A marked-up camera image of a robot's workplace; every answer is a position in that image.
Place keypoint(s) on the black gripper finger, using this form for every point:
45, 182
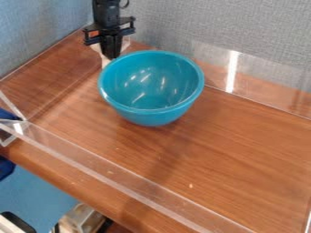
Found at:
105, 47
116, 45

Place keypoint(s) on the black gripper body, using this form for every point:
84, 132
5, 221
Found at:
105, 11

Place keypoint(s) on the white brown toy mushroom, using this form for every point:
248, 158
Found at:
105, 61

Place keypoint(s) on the blue bowl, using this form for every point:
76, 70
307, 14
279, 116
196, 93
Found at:
151, 86

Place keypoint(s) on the clear acrylic back barrier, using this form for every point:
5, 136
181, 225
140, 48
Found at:
261, 81

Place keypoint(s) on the clear acrylic barrier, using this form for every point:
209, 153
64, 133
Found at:
136, 187
261, 81

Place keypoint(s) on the clear acrylic front barrier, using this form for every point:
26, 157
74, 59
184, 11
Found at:
136, 187

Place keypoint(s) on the black object bottom left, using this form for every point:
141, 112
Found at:
12, 224

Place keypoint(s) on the metal bracket under table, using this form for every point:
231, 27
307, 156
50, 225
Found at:
80, 220

